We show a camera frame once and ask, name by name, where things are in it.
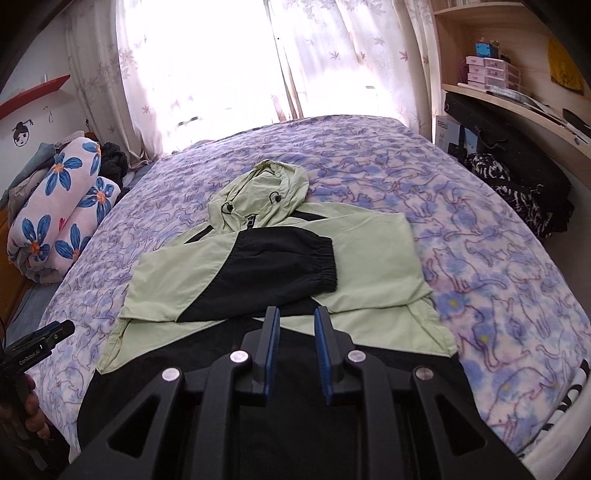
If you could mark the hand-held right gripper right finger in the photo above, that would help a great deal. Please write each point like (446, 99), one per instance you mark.
(323, 360)

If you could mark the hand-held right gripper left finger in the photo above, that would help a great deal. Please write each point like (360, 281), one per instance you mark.
(268, 360)

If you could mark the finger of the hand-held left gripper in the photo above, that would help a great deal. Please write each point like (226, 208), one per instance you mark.
(53, 333)

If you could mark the green and black hooded jacket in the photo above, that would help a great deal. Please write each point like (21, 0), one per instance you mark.
(369, 258)

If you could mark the grey clothes pile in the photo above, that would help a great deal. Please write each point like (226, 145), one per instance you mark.
(27, 170)

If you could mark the dark clothes pile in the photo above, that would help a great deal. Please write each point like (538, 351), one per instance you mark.
(114, 161)

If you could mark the person's left hand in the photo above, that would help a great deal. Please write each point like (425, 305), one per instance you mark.
(34, 406)

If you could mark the rolled floral quilt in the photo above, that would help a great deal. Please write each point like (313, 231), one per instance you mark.
(51, 203)

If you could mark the cat print fleece blanket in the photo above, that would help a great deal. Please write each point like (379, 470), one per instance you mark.
(392, 157)

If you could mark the black white patterned garment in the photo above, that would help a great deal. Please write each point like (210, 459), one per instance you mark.
(508, 194)

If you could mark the black white striped cloth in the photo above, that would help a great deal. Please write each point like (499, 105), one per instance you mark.
(568, 406)

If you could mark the white cardboard box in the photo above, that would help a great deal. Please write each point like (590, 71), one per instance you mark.
(445, 138)

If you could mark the sheer leaf print curtain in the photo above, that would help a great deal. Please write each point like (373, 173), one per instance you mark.
(194, 69)

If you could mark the pink white mini drawers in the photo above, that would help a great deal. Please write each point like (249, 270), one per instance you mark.
(487, 74)

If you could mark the small blue box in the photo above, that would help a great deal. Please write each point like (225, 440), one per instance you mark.
(487, 50)

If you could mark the yellow cloth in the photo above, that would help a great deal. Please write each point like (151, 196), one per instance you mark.
(565, 69)

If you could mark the red wall shelf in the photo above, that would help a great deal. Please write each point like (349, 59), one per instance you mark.
(32, 94)

